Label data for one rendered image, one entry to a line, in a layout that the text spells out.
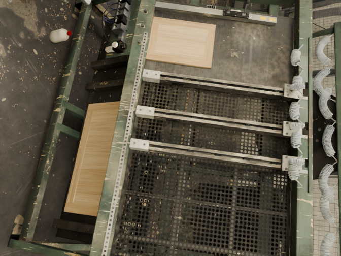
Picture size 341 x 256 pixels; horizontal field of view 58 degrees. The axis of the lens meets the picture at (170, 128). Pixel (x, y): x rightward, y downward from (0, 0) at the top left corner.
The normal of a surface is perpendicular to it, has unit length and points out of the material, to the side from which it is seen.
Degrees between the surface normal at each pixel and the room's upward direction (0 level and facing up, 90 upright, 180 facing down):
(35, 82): 0
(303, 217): 60
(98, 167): 90
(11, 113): 0
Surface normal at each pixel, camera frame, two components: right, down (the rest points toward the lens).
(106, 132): -0.47, -0.33
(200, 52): 0.03, -0.29
